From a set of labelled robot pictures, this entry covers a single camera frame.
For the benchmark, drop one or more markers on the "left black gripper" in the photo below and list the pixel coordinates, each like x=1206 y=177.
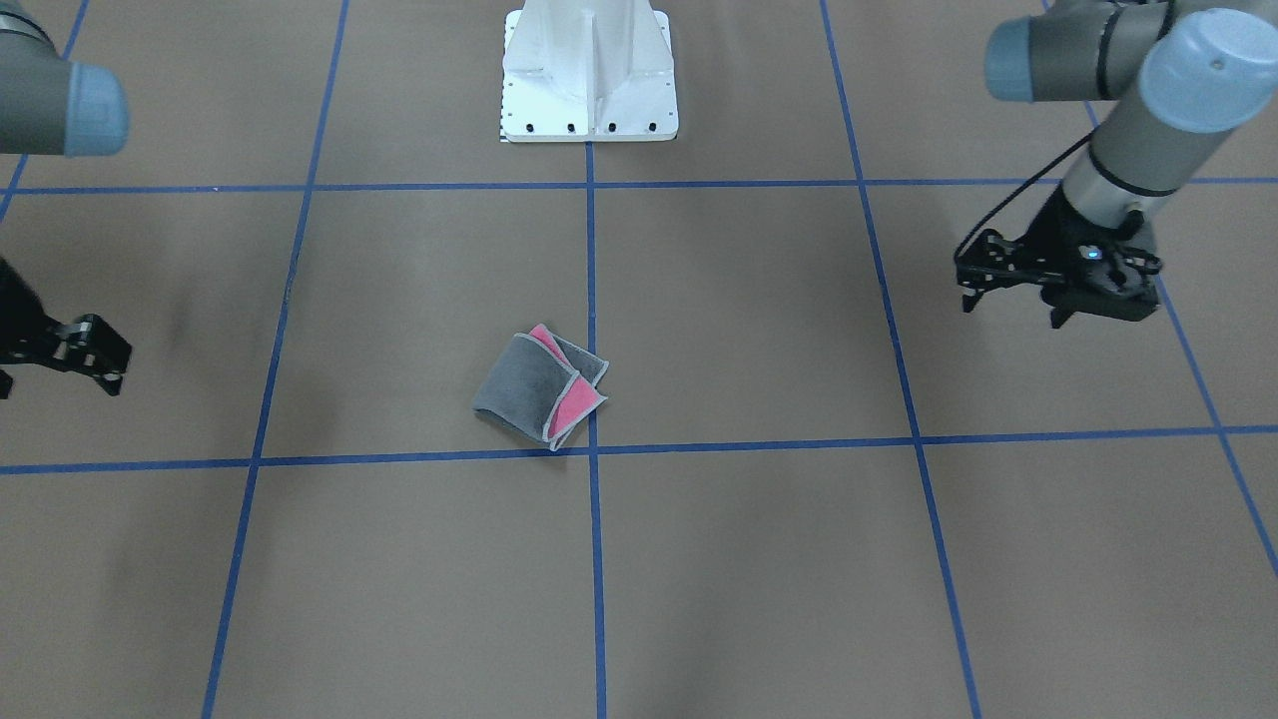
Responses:
x=1061 y=226

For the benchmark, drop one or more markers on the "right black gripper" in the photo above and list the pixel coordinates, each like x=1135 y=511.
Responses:
x=28 y=330

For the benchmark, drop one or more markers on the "pink grey microfibre towel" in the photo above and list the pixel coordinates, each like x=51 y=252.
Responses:
x=542 y=387

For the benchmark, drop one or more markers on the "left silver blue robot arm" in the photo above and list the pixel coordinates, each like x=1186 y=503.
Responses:
x=1182 y=77

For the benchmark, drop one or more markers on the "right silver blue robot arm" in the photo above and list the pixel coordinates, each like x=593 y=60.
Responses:
x=51 y=106

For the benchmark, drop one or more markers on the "crossing blue tape strip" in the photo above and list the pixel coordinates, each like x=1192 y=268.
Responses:
x=798 y=444

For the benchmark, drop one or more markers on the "long blue tape strip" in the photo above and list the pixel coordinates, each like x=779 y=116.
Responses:
x=602 y=703

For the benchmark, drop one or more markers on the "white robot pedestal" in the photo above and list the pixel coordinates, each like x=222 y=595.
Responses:
x=588 y=72

